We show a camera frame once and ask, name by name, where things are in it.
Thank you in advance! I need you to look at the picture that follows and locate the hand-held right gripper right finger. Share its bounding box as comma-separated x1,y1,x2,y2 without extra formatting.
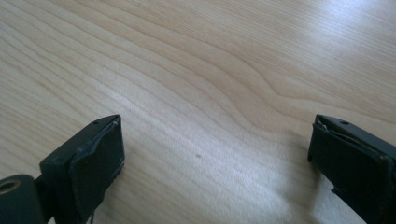
307,114,396,224

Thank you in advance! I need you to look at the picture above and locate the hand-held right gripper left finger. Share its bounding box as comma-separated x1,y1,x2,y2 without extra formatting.
39,114,126,224

